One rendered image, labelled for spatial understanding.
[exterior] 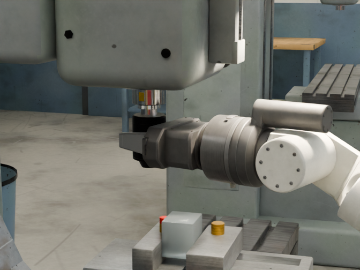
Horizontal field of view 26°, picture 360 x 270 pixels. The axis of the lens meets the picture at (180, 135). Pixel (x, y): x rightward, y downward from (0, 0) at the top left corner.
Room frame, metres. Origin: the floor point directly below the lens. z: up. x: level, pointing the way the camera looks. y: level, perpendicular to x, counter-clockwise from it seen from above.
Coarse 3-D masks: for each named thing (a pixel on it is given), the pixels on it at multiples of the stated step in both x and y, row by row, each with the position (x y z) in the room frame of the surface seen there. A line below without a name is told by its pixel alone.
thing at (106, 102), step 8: (88, 88) 8.14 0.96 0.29; (96, 88) 8.11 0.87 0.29; (104, 88) 8.08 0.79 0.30; (112, 88) 8.05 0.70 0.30; (120, 88) 8.03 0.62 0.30; (88, 96) 8.14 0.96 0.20; (96, 96) 8.11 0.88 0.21; (104, 96) 8.08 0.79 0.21; (112, 96) 8.05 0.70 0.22; (120, 96) 8.03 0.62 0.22; (88, 104) 8.14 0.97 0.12; (96, 104) 8.11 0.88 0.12; (104, 104) 8.08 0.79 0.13; (112, 104) 8.05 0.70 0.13; (120, 104) 8.03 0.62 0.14; (88, 112) 8.14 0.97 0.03; (96, 112) 8.11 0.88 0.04; (104, 112) 8.08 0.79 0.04; (112, 112) 8.05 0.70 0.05; (120, 112) 8.03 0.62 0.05; (136, 112) 7.97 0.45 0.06
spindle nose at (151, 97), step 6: (132, 90) 1.06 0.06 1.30; (138, 90) 1.05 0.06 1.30; (144, 90) 1.04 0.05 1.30; (150, 90) 1.04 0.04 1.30; (156, 90) 1.05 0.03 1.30; (162, 90) 1.05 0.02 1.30; (132, 96) 1.06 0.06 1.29; (138, 96) 1.05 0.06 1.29; (144, 96) 1.04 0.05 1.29; (150, 96) 1.04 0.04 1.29; (156, 96) 1.05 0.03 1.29; (162, 96) 1.05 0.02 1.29; (132, 102) 1.06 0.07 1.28; (138, 102) 1.05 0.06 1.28; (144, 102) 1.04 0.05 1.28; (150, 102) 1.04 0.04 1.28; (156, 102) 1.05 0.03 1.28; (162, 102) 1.05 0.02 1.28
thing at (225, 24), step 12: (216, 0) 1.02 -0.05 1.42; (228, 0) 1.01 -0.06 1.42; (240, 0) 1.02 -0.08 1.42; (216, 12) 1.02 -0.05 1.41; (228, 12) 1.01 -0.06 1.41; (240, 12) 1.02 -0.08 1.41; (216, 24) 1.02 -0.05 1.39; (228, 24) 1.01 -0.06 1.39; (240, 24) 1.02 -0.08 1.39; (216, 36) 1.02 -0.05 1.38; (228, 36) 1.01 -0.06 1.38; (240, 36) 1.02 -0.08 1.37; (216, 48) 1.02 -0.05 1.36; (228, 48) 1.01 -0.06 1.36; (240, 48) 1.02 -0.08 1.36; (216, 60) 1.02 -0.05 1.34; (228, 60) 1.01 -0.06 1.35; (240, 60) 1.02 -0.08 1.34
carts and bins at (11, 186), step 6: (6, 168) 3.36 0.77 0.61; (12, 168) 3.33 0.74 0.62; (6, 174) 3.36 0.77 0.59; (12, 174) 3.32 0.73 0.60; (6, 180) 3.10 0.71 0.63; (12, 180) 3.15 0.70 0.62; (6, 186) 3.11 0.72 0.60; (12, 186) 3.16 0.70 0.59; (6, 192) 3.11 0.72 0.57; (12, 192) 3.16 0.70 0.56; (6, 198) 3.11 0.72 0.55; (12, 198) 3.17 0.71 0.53; (6, 204) 3.11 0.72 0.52; (12, 204) 3.17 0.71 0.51; (6, 210) 3.12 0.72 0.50; (12, 210) 3.17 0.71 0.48; (6, 216) 3.12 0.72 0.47; (12, 216) 3.17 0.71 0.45; (6, 222) 3.12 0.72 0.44; (12, 222) 3.17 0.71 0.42; (12, 228) 3.17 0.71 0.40; (12, 234) 3.18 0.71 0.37
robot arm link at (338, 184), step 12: (336, 144) 0.95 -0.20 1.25; (336, 156) 0.95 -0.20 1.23; (348, 156) 0.94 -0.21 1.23; (336, 168) 0.95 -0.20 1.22; (348, 168) 0.94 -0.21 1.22; (324, 180) 0.96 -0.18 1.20; (336, 180) 0.95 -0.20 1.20; (348, 180) 0.94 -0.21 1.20; (336, 192) 0.95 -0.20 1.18; (348, 192) 0.87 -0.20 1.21; (348, 204) 0.87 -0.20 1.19; (348, 216) 0.87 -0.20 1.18
